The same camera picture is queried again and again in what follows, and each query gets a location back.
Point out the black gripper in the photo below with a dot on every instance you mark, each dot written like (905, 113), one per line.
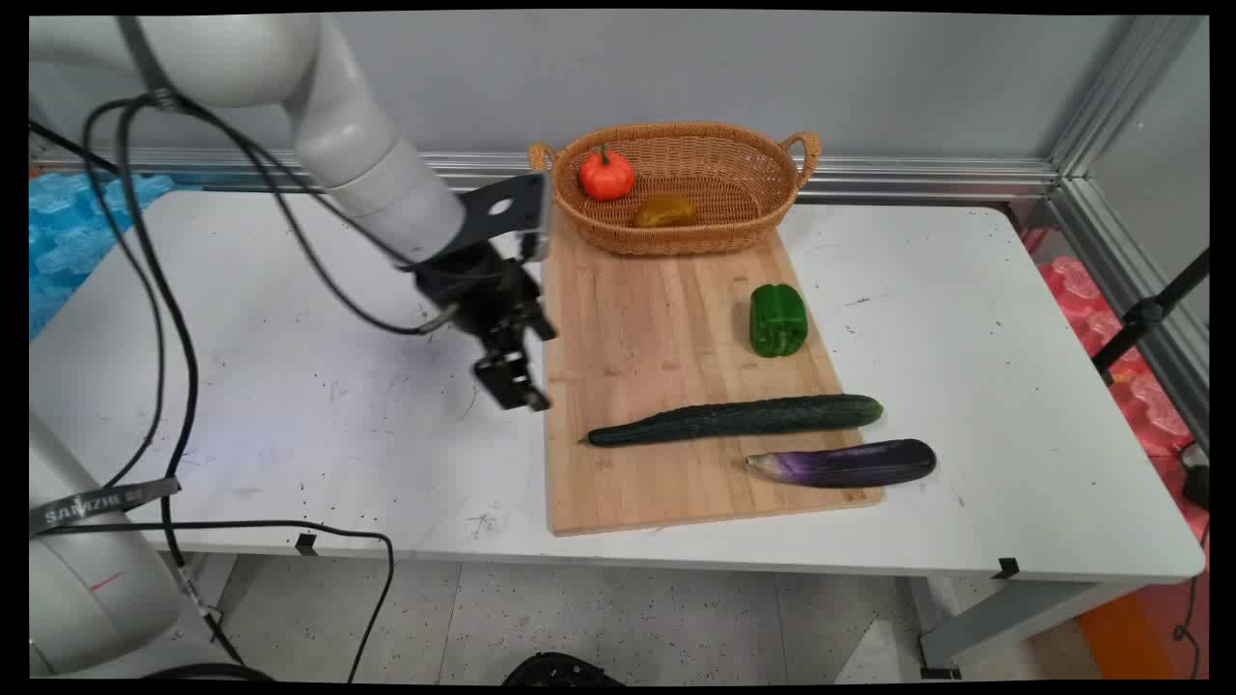
(473, 285)

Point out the long dark green cucumber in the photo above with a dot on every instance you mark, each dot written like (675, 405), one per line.
(734, 421)

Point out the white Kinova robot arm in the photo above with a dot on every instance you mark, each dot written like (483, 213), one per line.
(338, 125)

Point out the wooden cutting board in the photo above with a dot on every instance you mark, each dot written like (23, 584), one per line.
(637, 357)

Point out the small orange pumpkin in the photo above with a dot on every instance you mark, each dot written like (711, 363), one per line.
(606, 176)

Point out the yellow brown bell pepper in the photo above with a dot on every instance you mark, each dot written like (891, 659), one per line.
(664, 211)

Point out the green bell pepper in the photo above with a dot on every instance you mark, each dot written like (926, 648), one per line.
(778, 320)

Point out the black tape piece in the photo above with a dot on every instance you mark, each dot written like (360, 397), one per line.
(1007, 569)
(306, 543)

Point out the black round object on floor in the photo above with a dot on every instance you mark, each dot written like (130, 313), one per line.
(560, 671)

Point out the purple eggplant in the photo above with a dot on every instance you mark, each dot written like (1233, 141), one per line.
(850, 464)

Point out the blue foam floor mat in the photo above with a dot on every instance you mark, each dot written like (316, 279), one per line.
(68, 241)

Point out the grey metal table leg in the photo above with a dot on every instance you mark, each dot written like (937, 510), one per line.
(1014, 618)

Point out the black tripod stand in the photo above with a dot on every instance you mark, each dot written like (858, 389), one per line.
(1144, 314)

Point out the red foam floor mat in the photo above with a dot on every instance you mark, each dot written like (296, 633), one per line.
(1154, 405)

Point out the black power plug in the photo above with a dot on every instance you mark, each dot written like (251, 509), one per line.
(1197, 478)

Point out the black wrist camera mount plate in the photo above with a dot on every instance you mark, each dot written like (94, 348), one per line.
(502, 208)

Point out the aluminium frame rail along wall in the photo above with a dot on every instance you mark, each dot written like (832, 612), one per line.
(917, 179)

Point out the aluminium frame corner post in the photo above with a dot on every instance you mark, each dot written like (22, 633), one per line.
(1120, 92)

